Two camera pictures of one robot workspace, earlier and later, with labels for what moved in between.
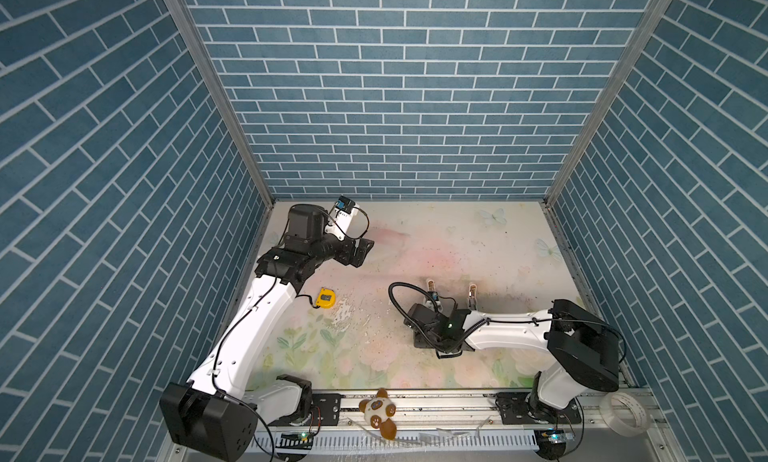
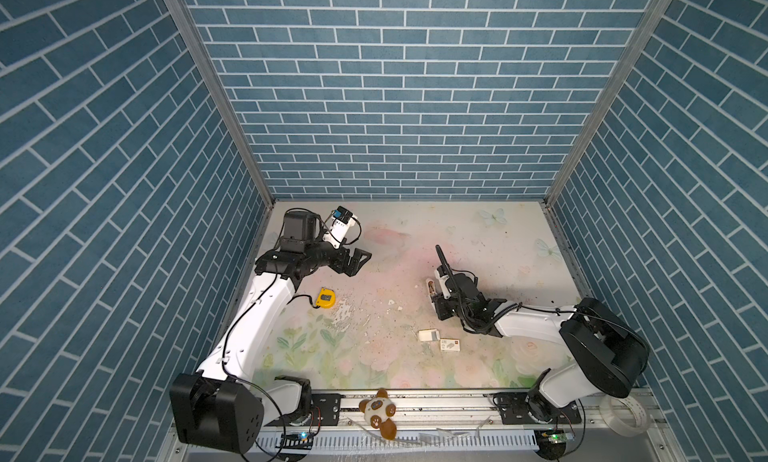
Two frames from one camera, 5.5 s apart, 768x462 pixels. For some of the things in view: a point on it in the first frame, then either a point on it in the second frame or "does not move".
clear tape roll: x=614 y=425 does not move
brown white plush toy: x=379 y=412 does not move
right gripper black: x=417 y=342 to x=439 y=305
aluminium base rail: x=465 y=427 does not move
